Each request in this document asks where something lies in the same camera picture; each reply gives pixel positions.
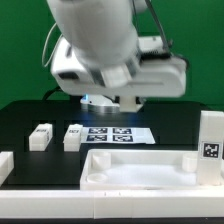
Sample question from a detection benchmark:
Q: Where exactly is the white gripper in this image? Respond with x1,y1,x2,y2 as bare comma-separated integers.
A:
51,38,187,98

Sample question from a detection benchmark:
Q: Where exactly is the white desk top tray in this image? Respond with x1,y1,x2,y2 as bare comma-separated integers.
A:
80,149,224,190

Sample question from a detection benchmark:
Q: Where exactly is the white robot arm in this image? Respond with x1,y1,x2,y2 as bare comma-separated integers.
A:
46,0,188,113

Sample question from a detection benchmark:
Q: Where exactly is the fiducial marker sheet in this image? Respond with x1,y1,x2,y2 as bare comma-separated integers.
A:
81,127,155,144

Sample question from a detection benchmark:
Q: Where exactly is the white left barrier block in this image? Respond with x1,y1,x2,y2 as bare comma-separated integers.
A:
0,152,14,187

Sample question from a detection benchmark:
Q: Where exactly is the black base cable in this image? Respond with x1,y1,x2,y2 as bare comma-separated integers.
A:
42,85,64,101

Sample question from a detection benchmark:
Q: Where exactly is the grey camera cable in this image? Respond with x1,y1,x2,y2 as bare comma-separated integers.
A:
41,23,58,69

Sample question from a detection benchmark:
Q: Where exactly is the white front barrier wall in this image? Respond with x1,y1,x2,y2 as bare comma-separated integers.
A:
0,189,224,219

